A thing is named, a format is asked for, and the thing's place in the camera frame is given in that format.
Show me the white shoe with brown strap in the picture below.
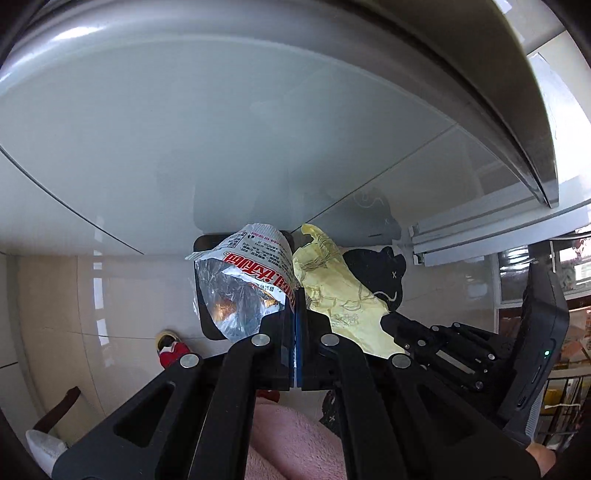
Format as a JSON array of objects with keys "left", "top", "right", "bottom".
[{"left": 25, "top": 428, "right": 68, "bottom": 477}]

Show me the person's pink fleece clothing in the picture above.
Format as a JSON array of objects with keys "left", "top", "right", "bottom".
[{"left": 245, "top": 396, "right": 348, "bottom": 480}]

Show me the silver snack wrapper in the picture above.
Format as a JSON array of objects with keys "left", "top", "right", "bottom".
[{"left": 185, "top": 223, "right": 301, "bottom": 343}]

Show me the black bear floor mat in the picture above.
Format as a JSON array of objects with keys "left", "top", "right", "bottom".
[{"left": 321, "top": 246, "right": 408, "bottom": 437}]

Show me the slipper with red bow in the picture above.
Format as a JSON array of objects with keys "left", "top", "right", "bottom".
[{"left": 156, "top": 329, "right": 192, "bottom": 370}]

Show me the pale yellow wrapper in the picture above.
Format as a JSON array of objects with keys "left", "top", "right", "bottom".
[{"left": 292, "top": 224, "right": 411, "bottom": 359}]

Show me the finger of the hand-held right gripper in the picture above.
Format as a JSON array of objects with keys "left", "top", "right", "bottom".
[
  {"left": 380, "top": 312, "right": 514, "bottom": 366},
  {"left": 401, "top": 343, "right": 503, "bottom": 398}
]

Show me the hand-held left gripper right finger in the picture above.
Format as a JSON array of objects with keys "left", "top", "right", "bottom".
[{"left": 295, "top": 288, "right": 541, "bottom": 480}]

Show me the grey glass cabinet door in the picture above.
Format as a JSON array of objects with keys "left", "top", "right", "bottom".
[
  {"left": 0, "top": 34, "right": 458, "bottom": 256},
  {"left": 0, "top": 145, "right": 145, "bottom": 259},
  {"left": 295, "top": 124, "right": 509, "bottom": 243}
]

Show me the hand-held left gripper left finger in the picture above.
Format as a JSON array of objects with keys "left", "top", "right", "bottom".
[{"left": 52, "top": 286, "right": 297, "bottom": 480}]

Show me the aluminium door frame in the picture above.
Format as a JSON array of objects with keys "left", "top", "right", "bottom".
[{"left": 409, "top": 185, "right": 591, "bottom": 268}]

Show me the person's right hand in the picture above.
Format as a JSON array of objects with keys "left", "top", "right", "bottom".
[{"left": 527, "top": 442, "right": 558, "bottom": 478}]

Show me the black wire rack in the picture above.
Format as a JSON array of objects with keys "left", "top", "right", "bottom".
[{"left": 538, "top": 373, "right": 589, "bottom": 455}]

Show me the brown wooden furniture leg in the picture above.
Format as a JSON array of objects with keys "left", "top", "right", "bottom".
[{"left": 36, "top": 387, "right": 82, "bottom": 431}]

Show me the black trash bin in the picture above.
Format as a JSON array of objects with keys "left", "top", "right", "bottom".
[{"left": 191, "top": 229, "right": 297, "bottom": 343}]

